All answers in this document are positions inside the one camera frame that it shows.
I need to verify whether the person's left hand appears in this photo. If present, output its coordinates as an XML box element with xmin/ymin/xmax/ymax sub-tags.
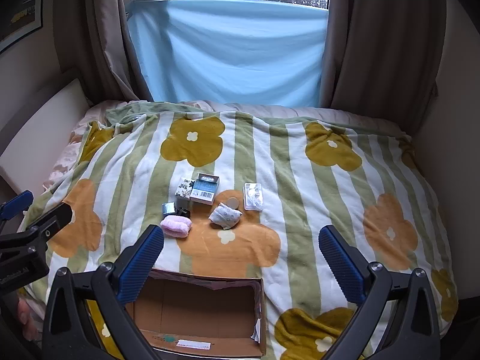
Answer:
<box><xmin>17</xmin><ymin>294</ymin><xmax>40</xmax><ymax>340</ymax></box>

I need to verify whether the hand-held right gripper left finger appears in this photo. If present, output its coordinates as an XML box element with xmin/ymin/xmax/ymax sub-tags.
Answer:
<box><xmin>42</xmin><ymin>224</ymin><xmax>166</xmax><ymax>360</ymax></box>

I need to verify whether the pink towel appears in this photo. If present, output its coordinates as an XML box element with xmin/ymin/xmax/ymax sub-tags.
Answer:
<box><xmin>160</xmin><ymin>215</ymin><xmax>193</xmax><ymax>239</ymax></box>

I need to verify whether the white padded board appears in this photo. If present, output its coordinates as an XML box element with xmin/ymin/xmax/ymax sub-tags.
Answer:
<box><xmin>0</xmin><ymin>79</ymin><xmax>89</xmax><ymax>192</ymax></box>

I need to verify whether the grey patterned pouch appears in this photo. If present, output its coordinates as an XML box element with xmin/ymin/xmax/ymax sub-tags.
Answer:
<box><xmin>208</xmin><ymin>202</ymin><xmax>242</xmax><ymax>230</ymax></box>

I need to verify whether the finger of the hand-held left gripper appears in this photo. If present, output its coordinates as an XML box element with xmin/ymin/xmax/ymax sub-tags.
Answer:
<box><xmin>0</xmin><ymin>190</ymin><xmax>34</xmax><ymax>229</ymax></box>
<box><xmin>20</xmin><ymin>202</ymin><xmax>74</xmax><ymax>256</ymax></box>

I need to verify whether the brown curtain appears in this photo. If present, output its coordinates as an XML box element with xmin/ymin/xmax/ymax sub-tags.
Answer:
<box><xmin>52</xmin><ymin>0</ymin><xmax>151</xmax><ymax>102</ymax></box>
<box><xmin>319</xmin><ymin>0</ymin><xmax>447</xmax><ymax>121</ymax></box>

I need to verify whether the clear plastic case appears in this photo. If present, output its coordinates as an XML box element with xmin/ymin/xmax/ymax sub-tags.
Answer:
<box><xmin>243</xmin><ymin>182</ymin><xmax>265</xmax><ymax>211</ymax></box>

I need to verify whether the blue and white carton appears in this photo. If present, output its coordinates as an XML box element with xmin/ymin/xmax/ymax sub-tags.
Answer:
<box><xmin>189</xmin><ymin>173</ymin><xmax>221</xmax><ymax>206</ymax></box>

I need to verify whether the wall poster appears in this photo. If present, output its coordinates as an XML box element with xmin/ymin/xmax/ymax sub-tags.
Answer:
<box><xmin>0</xmin><ymin>0</ymin><xmax>46</xmax><ymax>51</ymax></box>

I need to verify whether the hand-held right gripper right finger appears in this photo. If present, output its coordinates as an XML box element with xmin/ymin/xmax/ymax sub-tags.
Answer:
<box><xmin>318</xmin><ymin>225</ymin><xmax>441</xmax><ymax>360</ymax></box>

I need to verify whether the striped floral blanket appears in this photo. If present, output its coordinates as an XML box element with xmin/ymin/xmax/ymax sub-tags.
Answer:
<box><xmin>19</xmin><ymin>110</ymin><xmax>460</xmax><ymax>360</ymax></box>

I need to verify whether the light blue cloth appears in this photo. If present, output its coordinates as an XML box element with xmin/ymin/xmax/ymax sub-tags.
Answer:
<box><xmin>125</xmin><ymin>0</ymin><xmax>330</xmax><ymax>109</ymax></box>

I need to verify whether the cardboard box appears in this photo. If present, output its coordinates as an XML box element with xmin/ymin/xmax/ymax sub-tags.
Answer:
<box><xmin>124</xmin><ymin>268</ymin><xmax>268</xmax><ymax>359</ymax></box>

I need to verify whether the black white floral tissue pack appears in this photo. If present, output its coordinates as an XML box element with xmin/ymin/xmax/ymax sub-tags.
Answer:
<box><xmin>175</xmin><ymin>176</ymin><xmax>196</xmax><ymax>199</ymax></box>

